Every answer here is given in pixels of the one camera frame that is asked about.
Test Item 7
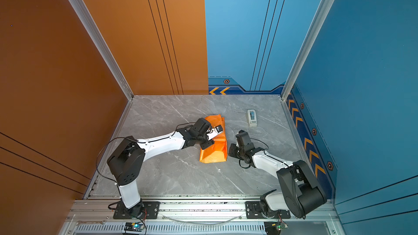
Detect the yellow wrapping paper sheet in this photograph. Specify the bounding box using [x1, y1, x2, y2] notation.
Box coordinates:
[199, 115, 228, 164]

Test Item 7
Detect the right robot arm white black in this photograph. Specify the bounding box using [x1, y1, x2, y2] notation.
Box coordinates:
[228, 144, 328, 218]

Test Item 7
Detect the white tape dispenser blue roll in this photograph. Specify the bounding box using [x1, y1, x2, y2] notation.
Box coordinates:
[247, 109, 258, 128]

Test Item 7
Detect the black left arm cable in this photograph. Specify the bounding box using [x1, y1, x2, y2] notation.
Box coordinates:
[95, 136, 131, 183]

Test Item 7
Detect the left green circuit board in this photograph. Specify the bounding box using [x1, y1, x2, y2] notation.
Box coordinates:
[124, 222, 147, 235]

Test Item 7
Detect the green circuit board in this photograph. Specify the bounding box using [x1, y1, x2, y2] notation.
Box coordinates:
[124, 222, 147, 235]
[264, 222, 287, 235]

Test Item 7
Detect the aluminium corner post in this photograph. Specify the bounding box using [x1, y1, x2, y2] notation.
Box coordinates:
[281, 0, 335, 101]
[68, 0, 134, 101]

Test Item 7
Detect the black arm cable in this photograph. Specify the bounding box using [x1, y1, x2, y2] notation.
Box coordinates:
[238, 138, 270, 170]
[95, 136, 131, 183]

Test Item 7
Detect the right aluminium corner post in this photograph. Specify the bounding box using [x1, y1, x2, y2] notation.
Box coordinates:
[281, 0, 335, 101]

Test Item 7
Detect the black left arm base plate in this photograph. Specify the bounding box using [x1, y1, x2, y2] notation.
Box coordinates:
[108, 201, 160, 220]

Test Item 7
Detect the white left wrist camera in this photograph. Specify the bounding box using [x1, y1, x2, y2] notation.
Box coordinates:
[191, 118, 224, 140]

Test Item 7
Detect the right green circuit board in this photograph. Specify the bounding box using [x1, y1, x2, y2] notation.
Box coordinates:
[264, 222, 287, 235]

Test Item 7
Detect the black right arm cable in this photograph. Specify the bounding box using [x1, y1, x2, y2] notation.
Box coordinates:
[238, 138, 270, 170]

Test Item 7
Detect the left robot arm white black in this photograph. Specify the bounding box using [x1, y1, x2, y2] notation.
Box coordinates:
[107, 126, 223, 209]

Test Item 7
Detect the aluminium front rail frame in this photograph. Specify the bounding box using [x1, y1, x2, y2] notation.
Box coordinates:
[59, 195, 345, 235]

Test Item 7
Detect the left aluminium corner post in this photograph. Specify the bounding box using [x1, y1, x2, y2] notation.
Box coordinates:
[68, 0, 134, 101]

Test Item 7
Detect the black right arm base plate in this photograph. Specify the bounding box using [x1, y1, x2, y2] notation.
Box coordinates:
[245, 201, 291, 219]

